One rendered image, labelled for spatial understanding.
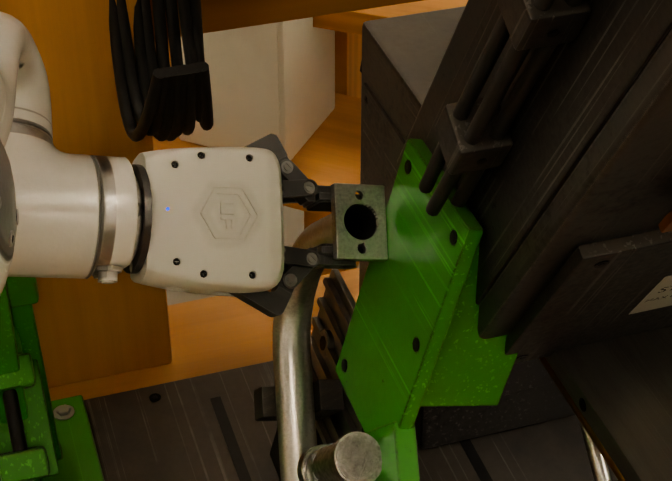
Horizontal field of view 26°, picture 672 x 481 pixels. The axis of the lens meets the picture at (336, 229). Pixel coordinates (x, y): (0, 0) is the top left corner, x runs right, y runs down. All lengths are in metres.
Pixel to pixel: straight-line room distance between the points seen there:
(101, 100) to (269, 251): 0.30
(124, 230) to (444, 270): 0.21
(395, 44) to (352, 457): 0.36
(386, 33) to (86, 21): 0.25
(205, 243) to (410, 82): 0.25
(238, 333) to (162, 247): 0.49
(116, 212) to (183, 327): 0.52
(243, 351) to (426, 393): 0.44
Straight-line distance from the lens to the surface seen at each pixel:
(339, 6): 1.37
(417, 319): 1.00
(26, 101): 0.98
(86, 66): 1.23
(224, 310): 1.49
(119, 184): 0.97
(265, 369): 1.39
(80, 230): 0.96
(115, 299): 1.37
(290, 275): 1.03
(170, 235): 0.98
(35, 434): 1.22
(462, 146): 0.86
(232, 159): 1.01
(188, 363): 1.43
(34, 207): 0.95
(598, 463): 1.09
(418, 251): 1.00
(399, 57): 1.19
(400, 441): 1.03
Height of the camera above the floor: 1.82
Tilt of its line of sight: 36 degrees down
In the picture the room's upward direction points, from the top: straight up
